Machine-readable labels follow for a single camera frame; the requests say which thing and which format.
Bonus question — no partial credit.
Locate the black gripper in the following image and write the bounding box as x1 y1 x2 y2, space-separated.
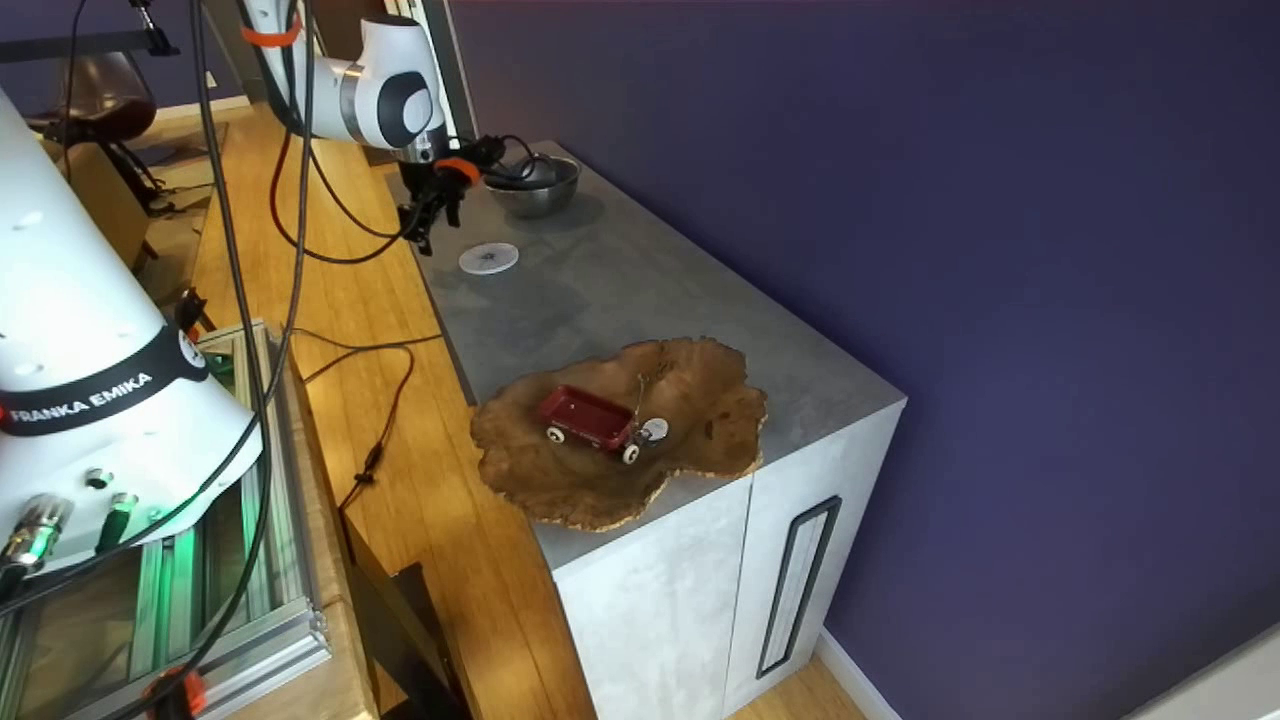
397 152 471 258

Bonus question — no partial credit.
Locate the white round disc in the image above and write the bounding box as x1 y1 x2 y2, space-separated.
455 237 526 281

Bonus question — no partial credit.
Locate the steel metal bowl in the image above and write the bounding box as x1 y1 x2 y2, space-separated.
480 152 586 223

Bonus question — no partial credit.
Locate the brown crumpled cloth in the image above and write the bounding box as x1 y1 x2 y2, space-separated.
468 333 772 534

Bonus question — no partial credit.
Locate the dark brown chair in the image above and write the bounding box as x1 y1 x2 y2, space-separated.
25 47 178 217

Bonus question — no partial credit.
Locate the grey concrete look cabinet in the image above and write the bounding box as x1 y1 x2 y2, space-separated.
403 135 912 720

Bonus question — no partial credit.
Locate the orange strap around arm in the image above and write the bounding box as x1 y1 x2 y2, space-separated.
236 21 308 54

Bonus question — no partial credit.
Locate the black floor cable with connector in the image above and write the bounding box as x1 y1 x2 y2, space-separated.
289 327 449 510

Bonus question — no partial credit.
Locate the white round tag with ring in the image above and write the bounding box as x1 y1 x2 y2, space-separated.
616 411 678 466

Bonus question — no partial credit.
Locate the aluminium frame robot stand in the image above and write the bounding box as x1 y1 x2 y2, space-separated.
0 325 332 720

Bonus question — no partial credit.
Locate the orange strap at stand cable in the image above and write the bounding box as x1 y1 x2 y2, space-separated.
165 666 216 715

